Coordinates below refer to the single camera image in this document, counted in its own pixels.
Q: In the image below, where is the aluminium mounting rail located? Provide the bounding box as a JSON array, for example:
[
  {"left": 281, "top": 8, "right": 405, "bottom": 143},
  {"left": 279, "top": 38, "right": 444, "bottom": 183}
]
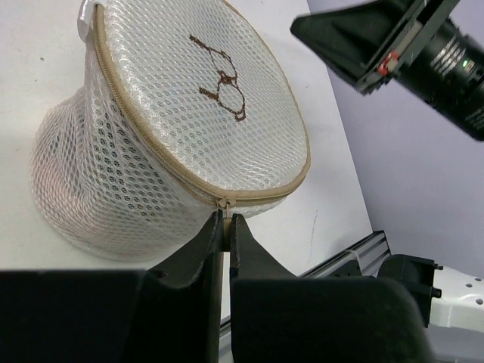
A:
[{"left": 219, "top": 231, "right": 391, "bottom": 362}]

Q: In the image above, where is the white mesh laundry bag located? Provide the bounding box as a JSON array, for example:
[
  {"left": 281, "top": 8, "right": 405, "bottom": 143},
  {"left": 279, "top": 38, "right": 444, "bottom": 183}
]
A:
[{"left": 30, "top": 1, "right": 311, "bottom": 262}]

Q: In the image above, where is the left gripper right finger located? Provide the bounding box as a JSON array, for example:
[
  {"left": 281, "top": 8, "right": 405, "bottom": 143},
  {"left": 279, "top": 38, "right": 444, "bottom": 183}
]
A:
[{"left": 229, "top": 214, "right": 434, "bottom": 362}]

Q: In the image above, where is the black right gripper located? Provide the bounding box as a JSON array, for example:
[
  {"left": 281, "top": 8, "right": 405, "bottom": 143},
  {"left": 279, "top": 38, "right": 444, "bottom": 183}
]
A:
[{"left": 290, "top": 1, "right": 483, "bottom": 141}]

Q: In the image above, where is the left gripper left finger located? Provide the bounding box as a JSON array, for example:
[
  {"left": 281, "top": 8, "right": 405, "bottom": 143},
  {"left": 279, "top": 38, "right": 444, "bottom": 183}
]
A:
[{"left": 1, "top": 212, "right": 222, "bottom": 362}]

